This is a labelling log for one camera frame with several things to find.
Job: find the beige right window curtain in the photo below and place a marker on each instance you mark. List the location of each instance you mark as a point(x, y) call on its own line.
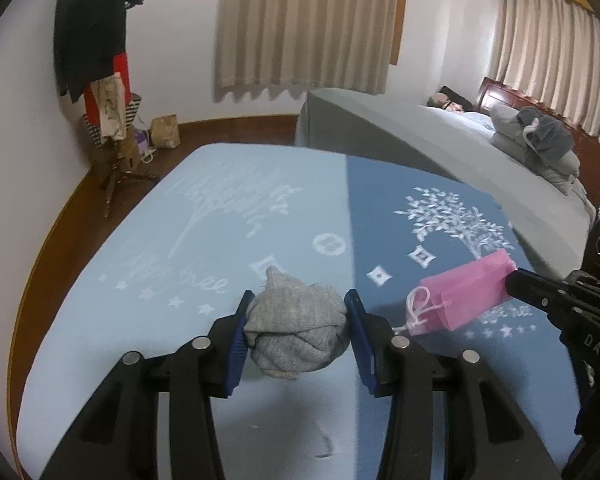
point(549, 50)

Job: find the black hanging coat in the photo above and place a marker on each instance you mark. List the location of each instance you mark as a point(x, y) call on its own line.
point(88, 35)

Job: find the beige left window curtain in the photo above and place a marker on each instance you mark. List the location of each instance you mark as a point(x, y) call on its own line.
point(345, 44)

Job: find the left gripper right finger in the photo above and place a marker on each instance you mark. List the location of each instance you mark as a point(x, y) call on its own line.
point(370, 335)

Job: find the pink paper gift bag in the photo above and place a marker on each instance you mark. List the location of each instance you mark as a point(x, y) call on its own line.
point(452, 299)

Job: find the red hanging garment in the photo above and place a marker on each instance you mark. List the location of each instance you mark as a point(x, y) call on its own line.
point(121, 66)

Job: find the grey folded blanket pile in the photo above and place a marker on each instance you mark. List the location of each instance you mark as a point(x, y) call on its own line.
point(538, 141)

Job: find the wooden coat rack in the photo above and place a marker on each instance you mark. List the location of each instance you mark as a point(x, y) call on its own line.
point(120, 160)

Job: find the grey sock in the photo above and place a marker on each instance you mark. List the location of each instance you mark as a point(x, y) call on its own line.
point(293, 328)

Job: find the bed with grey sheet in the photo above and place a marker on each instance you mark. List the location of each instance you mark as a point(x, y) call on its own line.
point(553, 226)

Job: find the brown paper bag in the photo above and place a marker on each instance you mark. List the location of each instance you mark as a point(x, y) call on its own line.
point(164, 132)

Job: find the beige printed hanging bag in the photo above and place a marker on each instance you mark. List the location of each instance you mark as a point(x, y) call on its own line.
point(109, 96)

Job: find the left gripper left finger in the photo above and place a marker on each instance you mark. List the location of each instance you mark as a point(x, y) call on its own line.
point(230, 349)

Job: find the striped tote bag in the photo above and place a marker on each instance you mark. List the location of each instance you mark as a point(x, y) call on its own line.
point(91, 122)

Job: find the blue patterned table cloth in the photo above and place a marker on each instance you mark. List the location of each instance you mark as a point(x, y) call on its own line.
point(208, 232)

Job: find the beige window curtain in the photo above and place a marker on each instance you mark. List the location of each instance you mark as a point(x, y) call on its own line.
point(549, 50)
point(345, 44)

